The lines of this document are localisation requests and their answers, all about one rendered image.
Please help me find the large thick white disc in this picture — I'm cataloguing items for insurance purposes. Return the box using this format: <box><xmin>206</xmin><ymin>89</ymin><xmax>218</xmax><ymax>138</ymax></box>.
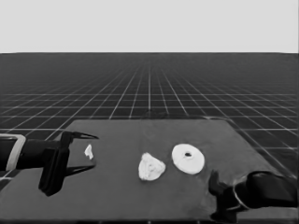
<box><xmin>171</xmin><ymin>143</ymin><xmax>206</xmax><ymax>175</ymax></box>

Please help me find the small white T-shaped piece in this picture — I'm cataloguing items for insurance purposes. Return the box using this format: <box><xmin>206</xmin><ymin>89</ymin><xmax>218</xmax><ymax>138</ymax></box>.
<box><xmin>84</xmin><ymin>143</ymin><xmax>94</xmax><ymax>161</ymax></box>

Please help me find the white round carrier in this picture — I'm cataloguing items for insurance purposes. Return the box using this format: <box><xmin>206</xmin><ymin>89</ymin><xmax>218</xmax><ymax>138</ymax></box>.
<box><xmin>137</xmin><ymin>152</ymin><xmax>164</xmax><ymax>182</ymax></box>

